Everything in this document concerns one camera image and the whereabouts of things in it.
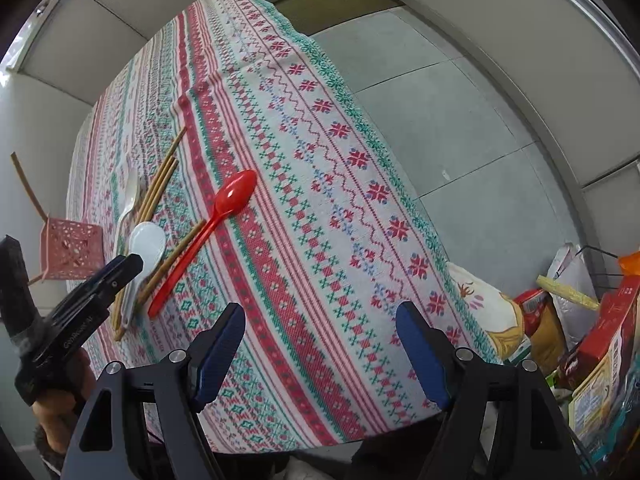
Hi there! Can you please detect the person's left hand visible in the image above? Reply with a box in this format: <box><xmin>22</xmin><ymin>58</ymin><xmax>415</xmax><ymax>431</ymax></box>
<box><xmin>31</xmin><ymin>347</ymin><xmax>97</xmax><ymax>442</ymax></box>

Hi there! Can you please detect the yellow blue printed box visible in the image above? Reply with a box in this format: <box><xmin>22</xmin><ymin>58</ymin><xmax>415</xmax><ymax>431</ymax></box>
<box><xmin>569</xmin><ymin>350</ymin><xmax>632</xmax><ymax>453</ymax></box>

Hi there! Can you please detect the person's left forearm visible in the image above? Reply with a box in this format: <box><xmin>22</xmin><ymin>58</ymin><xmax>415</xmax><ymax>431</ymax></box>
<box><xmin>32</xmin><ymin>422</ymin><xmax>68</xmax><ymax>480</ymax></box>

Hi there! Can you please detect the red snack package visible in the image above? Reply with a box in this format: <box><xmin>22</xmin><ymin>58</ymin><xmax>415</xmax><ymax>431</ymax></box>
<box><xmin>514</xmin><ymin>289</ymin><xmax>567</xmax><ymax>377</ymax></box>

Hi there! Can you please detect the white plastic bag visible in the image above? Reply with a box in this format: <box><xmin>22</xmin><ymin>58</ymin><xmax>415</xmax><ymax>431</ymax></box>
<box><xmin>546</xmin><ymin>244</ymin><xmax>599</xmax><ymax>348</ymax></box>

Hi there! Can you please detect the red green patterned tablecloth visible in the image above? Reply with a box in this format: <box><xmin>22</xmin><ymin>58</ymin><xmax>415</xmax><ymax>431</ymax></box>
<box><xmin>65</xmin><ymin>0</ymin><xmax>503</xmax><ymax>456</ymax></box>

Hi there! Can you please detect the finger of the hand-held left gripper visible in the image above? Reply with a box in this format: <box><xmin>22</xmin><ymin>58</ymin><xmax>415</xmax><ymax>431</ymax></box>
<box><xmin>50</xmin><ymin>254</ymin><xmax>145</xmax><ymax>322</ymax></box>
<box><xmin>62</xmin><ymin>255</ymin><xmax>130</xmax><ymax>303</ymax></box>

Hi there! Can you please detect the red cardboard box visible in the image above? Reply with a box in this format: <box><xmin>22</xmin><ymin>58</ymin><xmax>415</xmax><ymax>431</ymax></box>
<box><xmin>559</xmin><ymin>277</ymin><xmax>640</xmax><ymax>393</ymax></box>

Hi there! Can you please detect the cream deer print bag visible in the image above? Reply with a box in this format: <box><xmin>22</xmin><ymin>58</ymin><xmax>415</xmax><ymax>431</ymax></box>
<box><xmin>446</xmin><ymin>261</ymin><xmax>527</xmax><ymax>362</ymax></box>

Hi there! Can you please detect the yellow corn cob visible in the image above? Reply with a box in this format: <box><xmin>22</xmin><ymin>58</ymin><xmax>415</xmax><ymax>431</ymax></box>
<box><xmin>536</xmin><ymin>274</ymin><xmax>601</xmax><ymax>311</ymax></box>

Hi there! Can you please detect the pink lattice utensil holder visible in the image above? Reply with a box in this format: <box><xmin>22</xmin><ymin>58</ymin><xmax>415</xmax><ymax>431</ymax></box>
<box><xmin>40</xmin><ymin>217</ymin><xmax>105</xmax><ymax>282</ymax></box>

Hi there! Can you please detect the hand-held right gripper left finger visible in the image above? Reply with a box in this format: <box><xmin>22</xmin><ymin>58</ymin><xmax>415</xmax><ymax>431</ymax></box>
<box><xmin>60</xmin><ymin>302</ymin><xmax>247</xmax><ymax>480</ymax></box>

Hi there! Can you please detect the red plastic spoon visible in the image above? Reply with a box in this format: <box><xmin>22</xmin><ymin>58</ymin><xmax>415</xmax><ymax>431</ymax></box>
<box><xmin>147</xmin><ymin>170</ymin><xmax>258</xmax><ymax>318</ymax></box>

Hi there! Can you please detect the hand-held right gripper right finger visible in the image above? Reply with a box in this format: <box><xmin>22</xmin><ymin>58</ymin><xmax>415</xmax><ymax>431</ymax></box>
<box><xmin>350</xmin><ymin>301</ymin><xmax>583</xmax><ymax>480</ymax></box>

